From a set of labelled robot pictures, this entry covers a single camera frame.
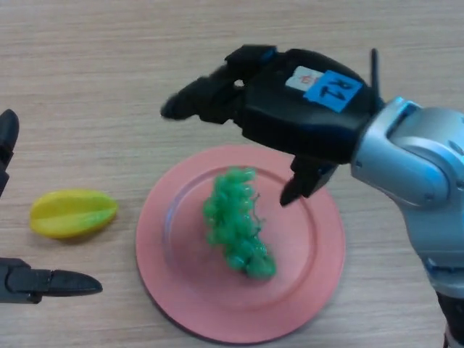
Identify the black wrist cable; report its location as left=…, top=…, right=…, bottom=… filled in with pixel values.
left=369, top=48, right=384, bottom=106

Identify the green plastic grape bunch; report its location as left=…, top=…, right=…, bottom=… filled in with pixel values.
left=202, top=166, right=277, bottom=280

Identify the yellow plastic starfruit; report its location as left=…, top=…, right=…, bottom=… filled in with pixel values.
left=29, top=188, right=119, bottom=239

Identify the pink round plate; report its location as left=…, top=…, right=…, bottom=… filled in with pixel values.
left=136, top=144, right=347, bottom=344

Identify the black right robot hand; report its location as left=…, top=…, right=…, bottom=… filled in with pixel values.
left=160, top=44, right=385, bottom=207

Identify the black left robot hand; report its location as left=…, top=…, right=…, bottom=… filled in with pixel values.
left=0, top=109, right=104, bottom=305

